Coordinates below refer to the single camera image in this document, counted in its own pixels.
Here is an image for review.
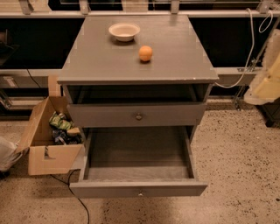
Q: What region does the orange fruit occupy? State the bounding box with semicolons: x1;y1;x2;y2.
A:
138;45;153;62

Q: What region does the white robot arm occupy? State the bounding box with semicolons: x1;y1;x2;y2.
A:
244;29;280;105

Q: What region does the grey wooden drawer cabinet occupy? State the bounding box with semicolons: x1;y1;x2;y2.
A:
57;14;220;144

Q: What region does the closed grey middle drawer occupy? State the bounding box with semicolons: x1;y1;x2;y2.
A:
67;103;207;128

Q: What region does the open grey lower drawer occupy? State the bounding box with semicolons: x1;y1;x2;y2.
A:
70;127;207;198

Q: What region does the green snack bag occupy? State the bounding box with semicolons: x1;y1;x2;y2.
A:
49;112;74;130

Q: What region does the white paper bowl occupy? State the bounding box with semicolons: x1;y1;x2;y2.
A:
108;23;141;42

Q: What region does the dark blue snack bag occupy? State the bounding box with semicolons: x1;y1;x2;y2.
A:
52;129;82;145

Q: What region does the brown cardboard box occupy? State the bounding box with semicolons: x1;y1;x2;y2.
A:
15;74;86;177

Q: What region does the dark cabinet at right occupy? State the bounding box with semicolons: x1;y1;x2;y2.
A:
257;98;280;127

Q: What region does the white plastic bag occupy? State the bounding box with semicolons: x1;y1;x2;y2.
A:
0;136;23;172

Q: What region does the black floor cable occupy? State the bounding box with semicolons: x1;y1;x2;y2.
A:
50;169;91;224

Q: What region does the white hanging cable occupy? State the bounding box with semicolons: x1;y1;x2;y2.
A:
214;7;275;89

